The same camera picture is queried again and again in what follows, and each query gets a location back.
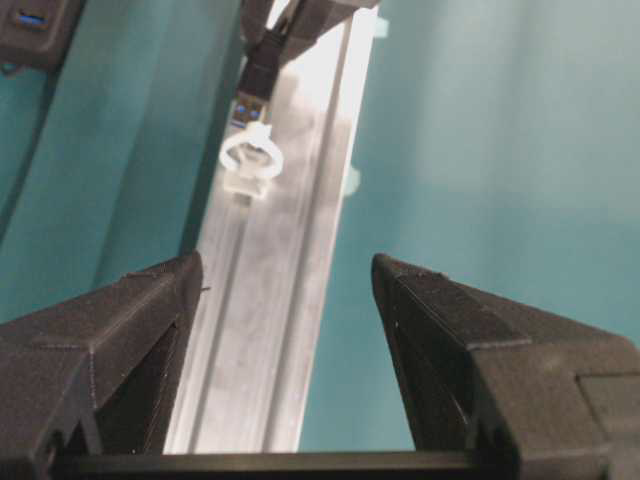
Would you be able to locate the blue tape tab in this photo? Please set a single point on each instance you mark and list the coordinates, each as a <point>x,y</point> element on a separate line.
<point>352,181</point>
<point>381,30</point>

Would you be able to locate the middle blue tape tab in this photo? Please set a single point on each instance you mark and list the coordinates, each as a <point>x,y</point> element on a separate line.
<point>381,30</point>

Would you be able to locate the black multi-port USB hub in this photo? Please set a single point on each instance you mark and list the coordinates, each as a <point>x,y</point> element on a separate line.
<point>36,34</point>

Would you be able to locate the silver aluminium extrusion rail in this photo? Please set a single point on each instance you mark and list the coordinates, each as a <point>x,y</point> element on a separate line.
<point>266,262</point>

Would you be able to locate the left blue tape tab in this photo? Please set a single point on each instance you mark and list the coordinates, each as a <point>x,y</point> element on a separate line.
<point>352,181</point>

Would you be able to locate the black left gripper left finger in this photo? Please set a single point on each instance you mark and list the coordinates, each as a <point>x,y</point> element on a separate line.
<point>98,373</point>

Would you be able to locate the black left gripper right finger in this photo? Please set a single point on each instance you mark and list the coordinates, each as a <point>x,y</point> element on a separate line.
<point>542,395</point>

